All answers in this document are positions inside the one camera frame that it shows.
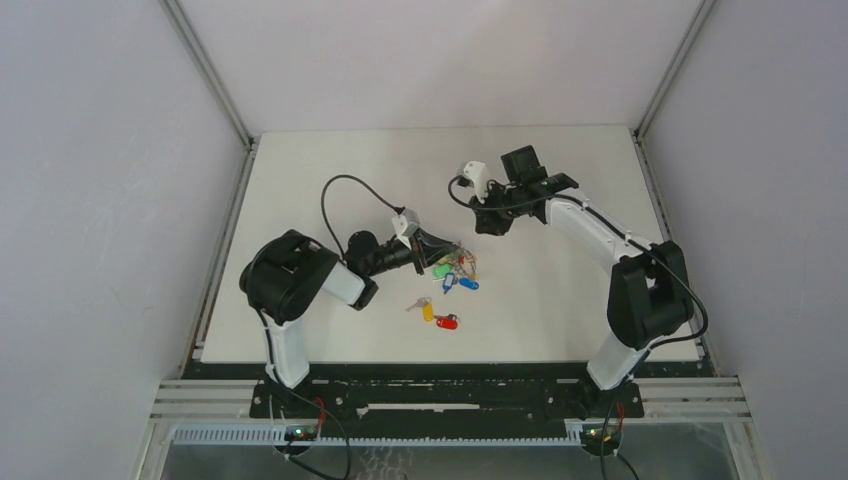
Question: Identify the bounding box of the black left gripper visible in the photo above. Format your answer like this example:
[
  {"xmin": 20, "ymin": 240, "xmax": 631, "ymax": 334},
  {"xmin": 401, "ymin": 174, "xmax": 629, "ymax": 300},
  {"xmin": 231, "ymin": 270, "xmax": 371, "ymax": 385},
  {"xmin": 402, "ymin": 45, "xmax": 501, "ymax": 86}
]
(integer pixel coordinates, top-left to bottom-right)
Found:
[{"xmin": 365, "ymin": 227, "xmax": 455, "ymax": 277}]

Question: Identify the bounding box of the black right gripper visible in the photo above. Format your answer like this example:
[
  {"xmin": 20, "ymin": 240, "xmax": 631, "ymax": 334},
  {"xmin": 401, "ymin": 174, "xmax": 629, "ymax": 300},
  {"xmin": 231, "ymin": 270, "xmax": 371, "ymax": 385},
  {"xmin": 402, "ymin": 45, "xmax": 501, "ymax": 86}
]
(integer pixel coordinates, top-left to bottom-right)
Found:
[{"xmin": 469, "ymin": 181, "xmax": 523, "ymax": 237}]

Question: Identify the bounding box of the large keyring with yellow handle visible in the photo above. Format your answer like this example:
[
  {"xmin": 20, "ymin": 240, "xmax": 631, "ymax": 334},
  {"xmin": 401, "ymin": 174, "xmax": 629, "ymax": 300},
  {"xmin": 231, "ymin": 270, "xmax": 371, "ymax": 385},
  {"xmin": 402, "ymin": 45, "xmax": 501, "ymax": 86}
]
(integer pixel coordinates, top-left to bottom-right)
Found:
[{"xmin": 443, "ymin": 243, "xmax": 478, "ymax": 281}]

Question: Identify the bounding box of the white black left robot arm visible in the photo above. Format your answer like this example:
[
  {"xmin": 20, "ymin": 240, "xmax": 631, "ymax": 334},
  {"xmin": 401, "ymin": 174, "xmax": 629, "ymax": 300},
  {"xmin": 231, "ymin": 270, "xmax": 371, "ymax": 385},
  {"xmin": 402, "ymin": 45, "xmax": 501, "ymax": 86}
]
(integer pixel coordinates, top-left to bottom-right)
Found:
[{"xmin": 239, "ymin": 229, "xmax": 460, "ymax": 417}]

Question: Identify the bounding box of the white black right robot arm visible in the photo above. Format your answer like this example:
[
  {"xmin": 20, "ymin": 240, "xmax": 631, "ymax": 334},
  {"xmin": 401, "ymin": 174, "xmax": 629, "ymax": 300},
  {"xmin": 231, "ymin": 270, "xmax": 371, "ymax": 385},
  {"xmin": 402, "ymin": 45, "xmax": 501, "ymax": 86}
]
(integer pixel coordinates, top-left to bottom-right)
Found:
[{"xmin": 457, "ymin": 145, "xmax": 696, "ymax": 416}]

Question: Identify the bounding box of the blue key tag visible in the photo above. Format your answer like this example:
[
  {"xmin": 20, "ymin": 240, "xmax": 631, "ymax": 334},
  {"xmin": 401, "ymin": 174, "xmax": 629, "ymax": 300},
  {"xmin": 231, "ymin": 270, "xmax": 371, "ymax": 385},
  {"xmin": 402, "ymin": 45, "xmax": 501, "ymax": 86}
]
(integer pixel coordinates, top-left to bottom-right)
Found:
[{"xmin": 458, "ymin": 277, "xmax": 479, "ymax": 290}]

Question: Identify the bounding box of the yellow tag loose key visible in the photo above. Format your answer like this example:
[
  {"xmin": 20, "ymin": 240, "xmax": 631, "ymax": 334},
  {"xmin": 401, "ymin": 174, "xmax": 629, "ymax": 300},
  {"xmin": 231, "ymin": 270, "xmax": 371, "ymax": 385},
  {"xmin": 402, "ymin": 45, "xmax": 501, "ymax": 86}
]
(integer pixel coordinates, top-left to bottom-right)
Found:
[{"xmin": 405, "ymin": 297, "xmax": 435, "ymax": 323}]

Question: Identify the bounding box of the red key tag right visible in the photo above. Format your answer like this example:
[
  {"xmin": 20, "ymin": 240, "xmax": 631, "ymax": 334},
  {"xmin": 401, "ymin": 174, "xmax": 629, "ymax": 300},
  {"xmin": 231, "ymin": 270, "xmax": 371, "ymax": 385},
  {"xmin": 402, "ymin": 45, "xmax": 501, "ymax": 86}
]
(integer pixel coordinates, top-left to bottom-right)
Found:
[{"xmin": 435, "ymin": 314, "xmax": 460, "ymax": 330}]

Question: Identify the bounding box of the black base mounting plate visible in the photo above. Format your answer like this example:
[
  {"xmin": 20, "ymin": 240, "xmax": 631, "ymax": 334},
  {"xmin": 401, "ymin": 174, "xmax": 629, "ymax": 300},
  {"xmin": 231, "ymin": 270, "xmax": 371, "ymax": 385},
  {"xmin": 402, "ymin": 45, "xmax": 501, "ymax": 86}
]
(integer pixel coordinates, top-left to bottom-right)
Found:
[{"xmin": 248, "ymin": 362, "xmax": 645, "ymax": 440}]

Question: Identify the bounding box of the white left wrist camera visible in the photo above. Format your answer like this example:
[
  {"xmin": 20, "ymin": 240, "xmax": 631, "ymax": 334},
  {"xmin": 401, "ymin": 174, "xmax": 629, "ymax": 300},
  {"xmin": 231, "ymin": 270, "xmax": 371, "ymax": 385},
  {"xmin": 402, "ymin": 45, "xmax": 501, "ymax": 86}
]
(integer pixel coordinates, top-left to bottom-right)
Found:
[{"xmin": 391, "ymin": 208, "xmax": 420, "ymax": 250}]

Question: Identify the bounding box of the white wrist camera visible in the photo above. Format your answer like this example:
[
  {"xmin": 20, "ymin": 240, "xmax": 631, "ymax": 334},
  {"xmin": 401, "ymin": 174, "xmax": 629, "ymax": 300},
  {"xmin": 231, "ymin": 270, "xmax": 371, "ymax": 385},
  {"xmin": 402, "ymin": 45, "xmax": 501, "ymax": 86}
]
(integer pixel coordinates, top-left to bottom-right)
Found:
[
  {"xmin": 460, "ymin": 161, "xmax": 491, "ymax": 204},
  {"xmin": 391, "ymin": 208, "xmax": 420, "ymax": 250}
]

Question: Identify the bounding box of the black left camera cable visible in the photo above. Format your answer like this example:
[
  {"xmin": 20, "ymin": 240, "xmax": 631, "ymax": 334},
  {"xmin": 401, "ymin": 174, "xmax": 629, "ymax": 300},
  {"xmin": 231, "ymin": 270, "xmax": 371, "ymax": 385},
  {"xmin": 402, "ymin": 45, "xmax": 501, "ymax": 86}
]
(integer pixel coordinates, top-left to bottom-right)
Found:
[{"xmin": 320, "ymin": 174, "xmax": 407, "ymax": 260}]

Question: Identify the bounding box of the black camera cable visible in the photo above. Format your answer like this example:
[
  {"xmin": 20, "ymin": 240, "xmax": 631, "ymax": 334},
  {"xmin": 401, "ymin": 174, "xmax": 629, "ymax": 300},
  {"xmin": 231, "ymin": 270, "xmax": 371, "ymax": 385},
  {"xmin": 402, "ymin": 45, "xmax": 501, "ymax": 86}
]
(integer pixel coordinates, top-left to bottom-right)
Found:
[
  {"xmin": 447, "ymin": 174, "xmax": 525, "ymax": 215},
  {"xmin": 320, "ymin": 174, "xmax": 407, "ymax": 260}
]

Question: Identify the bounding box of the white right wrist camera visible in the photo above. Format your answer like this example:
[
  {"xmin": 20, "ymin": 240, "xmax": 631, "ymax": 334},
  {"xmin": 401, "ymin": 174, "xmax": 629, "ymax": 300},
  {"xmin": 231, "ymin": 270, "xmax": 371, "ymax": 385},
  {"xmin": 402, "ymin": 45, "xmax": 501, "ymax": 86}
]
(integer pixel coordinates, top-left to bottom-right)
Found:
[{"xmin": 460, "ymin": 161, "xmax": 491, "ymax": 204}]

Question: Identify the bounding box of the black right camera cable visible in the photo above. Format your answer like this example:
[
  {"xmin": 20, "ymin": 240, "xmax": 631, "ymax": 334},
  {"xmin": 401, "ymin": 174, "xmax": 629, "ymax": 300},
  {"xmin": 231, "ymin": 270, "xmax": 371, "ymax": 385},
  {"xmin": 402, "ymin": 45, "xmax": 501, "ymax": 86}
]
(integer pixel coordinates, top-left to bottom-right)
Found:
[{"xmin": 447, "ymin": 174, "xmax": 525, "ymax": 215}]

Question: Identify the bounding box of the white cable duct strip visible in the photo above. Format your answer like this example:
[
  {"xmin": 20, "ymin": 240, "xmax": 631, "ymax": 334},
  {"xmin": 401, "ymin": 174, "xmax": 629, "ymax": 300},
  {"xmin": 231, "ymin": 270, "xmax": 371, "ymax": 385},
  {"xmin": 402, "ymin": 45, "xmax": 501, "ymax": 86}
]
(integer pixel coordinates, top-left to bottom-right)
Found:
[{"xmin": 170, "ymin": 423, "xmax": 584, "ymax": 448}]

